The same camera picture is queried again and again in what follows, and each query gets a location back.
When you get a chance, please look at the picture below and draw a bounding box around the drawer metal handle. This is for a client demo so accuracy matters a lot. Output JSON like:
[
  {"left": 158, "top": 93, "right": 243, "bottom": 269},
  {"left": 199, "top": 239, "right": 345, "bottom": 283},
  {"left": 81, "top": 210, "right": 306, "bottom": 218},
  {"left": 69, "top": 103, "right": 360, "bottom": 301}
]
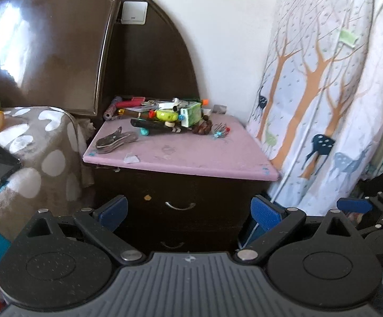
[
  {"left": 160, "top": 241, "right": 184, "bottom": 250},
  {"left": 165, "top": 201, "right": 196, "bottom": 211}
]

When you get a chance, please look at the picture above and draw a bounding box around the bundle of coloured pins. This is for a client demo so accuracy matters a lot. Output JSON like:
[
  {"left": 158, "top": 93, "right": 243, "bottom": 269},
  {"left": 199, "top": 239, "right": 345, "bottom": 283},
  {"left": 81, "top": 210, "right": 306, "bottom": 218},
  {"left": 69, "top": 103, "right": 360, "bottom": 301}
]
[{"left": 212, "top": 123, "right": 231, "bottom": 139}]

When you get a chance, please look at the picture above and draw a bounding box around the dark wooden nightstand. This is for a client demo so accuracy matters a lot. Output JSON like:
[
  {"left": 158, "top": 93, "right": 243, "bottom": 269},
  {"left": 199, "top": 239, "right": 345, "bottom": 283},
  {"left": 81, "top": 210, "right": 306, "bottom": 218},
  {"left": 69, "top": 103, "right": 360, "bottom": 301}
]
[{"left": 93, "top": 167, "right": 270, "bottom": 253}]

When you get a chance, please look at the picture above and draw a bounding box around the white paper scrap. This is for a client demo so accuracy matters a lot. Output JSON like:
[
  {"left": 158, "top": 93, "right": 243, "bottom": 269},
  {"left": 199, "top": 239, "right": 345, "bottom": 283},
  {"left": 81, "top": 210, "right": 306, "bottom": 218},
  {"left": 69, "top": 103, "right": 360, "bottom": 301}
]
[{"left": 123, "top": 153, "right": 140, "bottom": 164}]

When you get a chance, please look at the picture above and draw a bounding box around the grey hair clip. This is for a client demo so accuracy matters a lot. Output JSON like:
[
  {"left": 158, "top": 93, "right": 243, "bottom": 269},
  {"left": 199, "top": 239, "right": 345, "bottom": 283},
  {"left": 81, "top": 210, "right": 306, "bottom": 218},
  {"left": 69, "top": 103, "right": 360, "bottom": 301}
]
[{"left": 96, "top": 127, "right": 138, "bottom": 154}]

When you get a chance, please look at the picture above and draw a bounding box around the grey spotted blanket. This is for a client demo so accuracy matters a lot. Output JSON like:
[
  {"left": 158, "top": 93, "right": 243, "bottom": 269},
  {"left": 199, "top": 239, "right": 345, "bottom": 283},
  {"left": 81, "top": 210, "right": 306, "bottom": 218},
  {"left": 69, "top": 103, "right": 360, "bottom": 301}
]
[{"left": 0, "top": 107, "right": 94, "bottom": 240}]

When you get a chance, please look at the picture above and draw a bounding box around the black flat bar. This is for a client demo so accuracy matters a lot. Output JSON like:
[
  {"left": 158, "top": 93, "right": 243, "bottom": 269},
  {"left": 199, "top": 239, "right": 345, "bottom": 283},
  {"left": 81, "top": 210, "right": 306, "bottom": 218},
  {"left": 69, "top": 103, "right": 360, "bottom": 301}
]
[{"left": 130, "top": 118, "right": 181, "bottom": 136}]

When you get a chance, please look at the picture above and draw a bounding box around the green yellow toy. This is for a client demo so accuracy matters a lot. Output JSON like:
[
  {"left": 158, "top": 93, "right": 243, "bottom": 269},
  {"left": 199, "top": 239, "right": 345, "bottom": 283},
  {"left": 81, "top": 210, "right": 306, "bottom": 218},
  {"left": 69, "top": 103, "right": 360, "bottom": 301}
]
[{"left": 155, "top": 109, "right": 179, "bottom": 122}]

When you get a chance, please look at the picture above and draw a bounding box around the red lighter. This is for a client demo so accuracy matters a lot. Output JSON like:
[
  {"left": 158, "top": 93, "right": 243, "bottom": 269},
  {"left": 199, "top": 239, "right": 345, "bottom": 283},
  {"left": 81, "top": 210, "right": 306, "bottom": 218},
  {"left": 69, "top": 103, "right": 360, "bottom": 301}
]
[{"left": 116, "top": 97, "right": 146, "bottom": 109}]

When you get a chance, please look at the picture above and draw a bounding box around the green white box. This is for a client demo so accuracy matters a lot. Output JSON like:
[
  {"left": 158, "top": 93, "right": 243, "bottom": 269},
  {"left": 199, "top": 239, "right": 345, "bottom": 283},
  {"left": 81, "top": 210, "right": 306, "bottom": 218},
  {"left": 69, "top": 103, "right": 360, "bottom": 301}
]
[{"left": 180, "top": 102, "right": 202, "bottom": 128}]

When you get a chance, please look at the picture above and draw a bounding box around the orange tipped green marker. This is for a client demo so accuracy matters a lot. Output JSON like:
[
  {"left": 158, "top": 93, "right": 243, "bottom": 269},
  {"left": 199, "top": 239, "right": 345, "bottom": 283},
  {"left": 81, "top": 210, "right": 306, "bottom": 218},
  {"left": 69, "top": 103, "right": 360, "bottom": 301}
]
[{"left": 181, "top": 98, "right": 209, "bottom": 106}]

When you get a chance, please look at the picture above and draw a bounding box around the deer print wardrobe cover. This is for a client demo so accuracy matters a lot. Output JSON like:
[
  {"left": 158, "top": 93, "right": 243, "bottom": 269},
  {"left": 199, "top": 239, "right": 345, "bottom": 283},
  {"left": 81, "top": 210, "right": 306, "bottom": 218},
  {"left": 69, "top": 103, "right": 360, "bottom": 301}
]
[{"left": 247, "top": 0, "right": 383, "bottom": 215}]

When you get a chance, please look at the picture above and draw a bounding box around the dark wooden headboard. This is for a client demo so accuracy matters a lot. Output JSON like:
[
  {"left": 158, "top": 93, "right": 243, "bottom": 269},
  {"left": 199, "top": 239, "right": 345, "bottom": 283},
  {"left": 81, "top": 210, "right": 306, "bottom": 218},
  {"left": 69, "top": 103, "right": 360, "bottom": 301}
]
[{"left": 0, "top": 0, "right": 199, "bottom": 120}]

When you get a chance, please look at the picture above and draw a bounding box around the brown bead bracelet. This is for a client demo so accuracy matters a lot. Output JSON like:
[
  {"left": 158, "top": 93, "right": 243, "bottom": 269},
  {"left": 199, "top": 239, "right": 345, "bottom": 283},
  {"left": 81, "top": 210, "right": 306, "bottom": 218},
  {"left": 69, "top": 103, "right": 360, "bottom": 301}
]
[{"left": 191, "top": 118, "right": 214, "bottom": 136}]

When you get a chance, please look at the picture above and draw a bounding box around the grey metal bracket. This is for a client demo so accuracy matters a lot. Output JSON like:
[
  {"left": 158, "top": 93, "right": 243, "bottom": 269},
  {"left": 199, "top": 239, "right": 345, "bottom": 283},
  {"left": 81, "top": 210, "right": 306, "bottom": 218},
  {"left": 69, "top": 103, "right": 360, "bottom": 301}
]
[{"left": 212, "top": 105, "right": 227, "bottom": 115}]

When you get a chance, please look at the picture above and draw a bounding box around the white wall switch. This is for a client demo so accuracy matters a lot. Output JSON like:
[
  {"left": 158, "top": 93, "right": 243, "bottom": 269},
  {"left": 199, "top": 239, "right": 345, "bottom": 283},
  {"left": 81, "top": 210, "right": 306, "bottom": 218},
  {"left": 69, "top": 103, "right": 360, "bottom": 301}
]
[{"left": 121, "top": 1, "right": 148, "bottom": 25}]

